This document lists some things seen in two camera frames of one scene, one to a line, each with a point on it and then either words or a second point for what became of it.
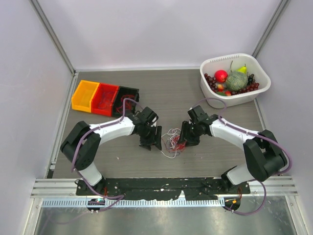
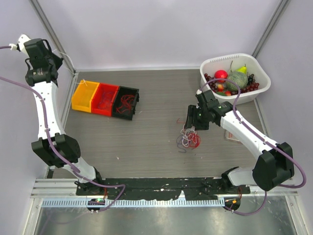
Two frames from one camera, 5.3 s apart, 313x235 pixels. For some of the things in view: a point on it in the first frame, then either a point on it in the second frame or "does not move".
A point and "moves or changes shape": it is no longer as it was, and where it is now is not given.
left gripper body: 147,135 → 54,59
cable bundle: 172,144 moves or changes shape
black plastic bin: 124,92 does not move
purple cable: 103,103 does not move
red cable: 128,103 does not move
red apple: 220,76 does not move
